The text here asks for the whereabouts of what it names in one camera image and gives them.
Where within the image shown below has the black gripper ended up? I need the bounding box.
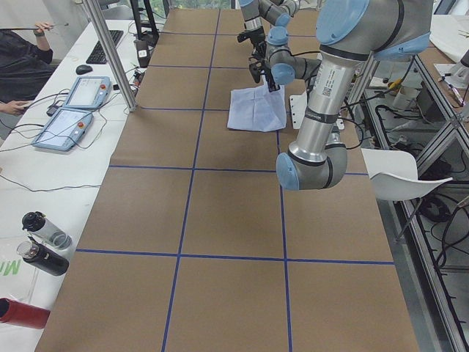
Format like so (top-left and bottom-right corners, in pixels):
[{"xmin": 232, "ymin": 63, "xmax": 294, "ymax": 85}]
[
  {"xmin": 237, "ymin": 28, "xmax": 266, "ymax": 59},
  {"xmin": 248, "ymin": 56, "xmax": 280, "ymax": 92}
]

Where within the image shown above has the blue striped button-up shirt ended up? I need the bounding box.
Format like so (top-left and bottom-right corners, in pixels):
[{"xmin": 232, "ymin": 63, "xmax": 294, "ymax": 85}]
[{"xmin": 227, "ymin": 85, "xmax": 287, "ymax": 132}]

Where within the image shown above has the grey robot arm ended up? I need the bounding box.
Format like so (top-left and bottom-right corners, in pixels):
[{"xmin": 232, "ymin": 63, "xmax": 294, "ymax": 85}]
[
  {"xmin": 240, "ymin": 1, "xmax": 433, "ymax": 191},
  {"xmin": 237, "ymin": 0, "xmax": 301, "ymax": 59}
]

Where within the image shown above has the person's raised hand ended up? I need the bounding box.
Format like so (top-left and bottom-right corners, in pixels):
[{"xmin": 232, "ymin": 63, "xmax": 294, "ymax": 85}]
[{"xmin": 33, "ymin": 22, "xmax": 54, "ymax": 37}]

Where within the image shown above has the person's lower hand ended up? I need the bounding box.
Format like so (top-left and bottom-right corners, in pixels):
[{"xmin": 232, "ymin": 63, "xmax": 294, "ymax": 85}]
[{"xmin": 0, "ymin": 100, "xmax": 32, "ymax": 116}]

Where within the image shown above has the black keyboard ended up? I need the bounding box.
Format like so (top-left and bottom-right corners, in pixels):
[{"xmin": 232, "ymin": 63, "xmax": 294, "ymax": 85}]
[{"xmin": 85, "ymin": 29, "xmax": 125, "ymax": 65}]

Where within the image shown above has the white chair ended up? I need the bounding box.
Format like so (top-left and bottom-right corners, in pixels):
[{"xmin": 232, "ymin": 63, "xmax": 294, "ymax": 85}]
[{"xmin": 361, "ymin": 148, "xmax": 454, "ymax": 243}]

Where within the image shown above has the upper teach pendant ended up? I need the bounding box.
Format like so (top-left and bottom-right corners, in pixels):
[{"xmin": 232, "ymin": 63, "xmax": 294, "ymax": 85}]
[{"xmin": 62, "ymin": 76, "xmax": 112, "ymax": 110}]

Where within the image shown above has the teach pendant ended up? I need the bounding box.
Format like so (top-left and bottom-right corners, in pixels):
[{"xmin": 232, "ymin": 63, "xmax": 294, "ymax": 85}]
[
  {"xmin": 62, "ymin": 76, "xmax": 112, "ymax": 110},
  {"xmin": 32, "ymin": 108, "xmax": 94, "ymax": 152}
]

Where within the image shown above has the black computer mouse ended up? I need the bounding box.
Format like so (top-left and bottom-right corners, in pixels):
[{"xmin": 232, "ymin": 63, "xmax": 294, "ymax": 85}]
[{"xmin": 75, "ymin": 65, "xmax": 93, "ymax": 76}]

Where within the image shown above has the lower teach pendant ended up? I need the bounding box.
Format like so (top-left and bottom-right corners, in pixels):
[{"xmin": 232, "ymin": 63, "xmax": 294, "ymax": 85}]
[{"xmin": 32, "ymin": 108, "xmax": 94, "ymax": 152}]

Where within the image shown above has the seated person in black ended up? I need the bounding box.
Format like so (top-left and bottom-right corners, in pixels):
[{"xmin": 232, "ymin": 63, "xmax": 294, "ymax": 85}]
[{"xmin": 1, "ymin": 29, "xmax": 54, "ymax": 103}]

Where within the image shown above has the clear bottle with black lid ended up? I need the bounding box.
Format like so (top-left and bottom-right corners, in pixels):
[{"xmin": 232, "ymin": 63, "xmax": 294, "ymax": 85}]
[{"xmin": 21, "ymin": 211, "xmax": 73, "ymax": 250}]

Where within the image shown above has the black water bottle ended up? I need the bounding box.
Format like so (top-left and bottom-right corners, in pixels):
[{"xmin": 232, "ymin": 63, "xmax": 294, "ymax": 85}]
[{"xmin": 17, "ymin": 239, "xmax": 69, "ymax": 276}]

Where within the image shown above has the red water bottle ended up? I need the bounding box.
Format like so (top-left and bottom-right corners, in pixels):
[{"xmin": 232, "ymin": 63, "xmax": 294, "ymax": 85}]
[{"xmin": 1, "ymin": 298, "xmax": 51, "ymax": 329}]

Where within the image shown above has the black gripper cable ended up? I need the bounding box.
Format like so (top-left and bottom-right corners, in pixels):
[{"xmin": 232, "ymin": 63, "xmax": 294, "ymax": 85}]
[{"xmin": 289, "ymin": 49, "xmax": 323, "ymax": 89}]

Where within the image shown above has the aluminium frame post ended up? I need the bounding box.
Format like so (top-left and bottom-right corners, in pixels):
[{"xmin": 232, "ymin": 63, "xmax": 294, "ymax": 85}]
[{"xmin": 83, "ymin": 0, "xmax": 137, "ymax": 112}]

